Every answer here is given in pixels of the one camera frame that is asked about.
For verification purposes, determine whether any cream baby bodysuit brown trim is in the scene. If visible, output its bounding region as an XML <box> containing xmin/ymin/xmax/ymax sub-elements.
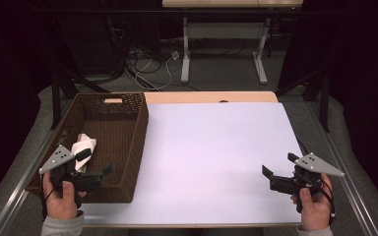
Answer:
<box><xmin>70</xmin><ymin>133</ymin><xmax>97</xmax><ymax>174</ymax></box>

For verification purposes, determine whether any left hand-held gripper black cable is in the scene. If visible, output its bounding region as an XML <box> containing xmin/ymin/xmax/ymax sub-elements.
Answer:
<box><xmin>39</xmin><ymin>172</ymin><xmax>56</xmax><ymax>221</ymax></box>

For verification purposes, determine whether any white-legged desk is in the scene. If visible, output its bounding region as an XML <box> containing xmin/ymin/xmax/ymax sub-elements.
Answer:
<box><xmin>161</xmin><ymin>0</ymin><xmax>304</xmax><ymax>86</ymax></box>

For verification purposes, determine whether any light wood table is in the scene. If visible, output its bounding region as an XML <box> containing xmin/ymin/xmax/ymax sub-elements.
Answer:
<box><xmin>78</xmin><ymin>90</ymin><xmax>304</xmax><ymax>229</ymax></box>

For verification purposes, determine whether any black metal stand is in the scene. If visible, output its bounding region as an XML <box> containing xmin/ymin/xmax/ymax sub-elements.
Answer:
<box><xmin>49</xmin><ymin>68</ymin><xmax>110</xmax><ymax>131</ymax></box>
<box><xmin>275</xmin><ymin>68</ymin><xmax>331</xmax><ymax>134</ymax></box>

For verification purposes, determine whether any right hand-held gripper black cable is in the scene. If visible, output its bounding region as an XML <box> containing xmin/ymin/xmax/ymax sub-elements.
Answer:
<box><xmin>319</xmin><ymin>179</ymin><xmax>337</xmax><ymax>226</ymax></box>

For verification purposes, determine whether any person's right hand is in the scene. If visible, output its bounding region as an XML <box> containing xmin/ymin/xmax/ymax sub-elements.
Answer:
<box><xmin>289</xmin><ymin>172</ymin><xmax>334</xmax><ymax>232</ymax></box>

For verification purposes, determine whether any hand-held gripper black cable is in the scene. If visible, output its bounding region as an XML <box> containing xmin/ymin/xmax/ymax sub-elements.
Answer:
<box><xmin>39</xmin><ymin>172</ymin><xmax>56</xmax><ymax>221</ymax></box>
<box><xmin>319</xmin><ymin>179</ymin><xmax>337</xmax><ymax>226</ymax></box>

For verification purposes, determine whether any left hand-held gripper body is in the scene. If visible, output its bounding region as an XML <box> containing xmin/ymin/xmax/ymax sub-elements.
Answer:
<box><xmin>38</xmin><ymin>145</ymin><xmax>105</xmax><ymax>209</ymax></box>

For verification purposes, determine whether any brown woven basket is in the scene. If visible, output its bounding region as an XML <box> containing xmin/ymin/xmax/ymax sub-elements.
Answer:
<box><xmin>25</xmin><ymin>92</ymin><xmax>150</xmax><ymax>205</ymax></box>

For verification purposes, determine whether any person's left hand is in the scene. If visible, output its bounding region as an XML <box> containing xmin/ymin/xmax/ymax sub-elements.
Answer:
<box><xmin>42</xmin><ymin>170</ymin><xmax>88</xmax><ymax>220</ymax></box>

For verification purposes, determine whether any white floor cable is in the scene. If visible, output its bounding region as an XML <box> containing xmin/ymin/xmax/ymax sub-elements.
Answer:
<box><xmin>134</xmin><ymin>52</ymin><xmax>179</xmax><ymax>92</ymax></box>

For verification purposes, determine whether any aluminium rail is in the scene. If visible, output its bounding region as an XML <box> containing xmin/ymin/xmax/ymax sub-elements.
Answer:
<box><xmin>305</xmin><ymin>100</ymin><xmax>378</xmax><ymax>236</ymax></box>
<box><xmin>0</xmin><ymin>97</ymin><xmax>75</xmax><ymax>236</ymax></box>

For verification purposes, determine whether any dark curtain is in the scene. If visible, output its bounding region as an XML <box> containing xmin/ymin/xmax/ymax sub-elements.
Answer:
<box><xmin>277</xmin><ymin>0</ymin><xmax>378</xmax><ymax>210</ymax></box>
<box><xmin>0</xmin><ymin>0</ymin><xmax>57</xmax><ymax>210</ymax></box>

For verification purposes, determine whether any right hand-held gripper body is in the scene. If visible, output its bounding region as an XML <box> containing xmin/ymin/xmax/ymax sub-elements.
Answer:
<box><xmin>269</xmin><ymin>151</ymin><xmax>346</xmax><ymax>214</ymax></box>

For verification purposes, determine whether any black floor cable bundle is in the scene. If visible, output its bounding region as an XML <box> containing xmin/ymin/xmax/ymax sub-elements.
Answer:
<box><xmin>106</xmin><ymin>16</ymin><xmax>165</xmax><ymax>90</ymax></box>

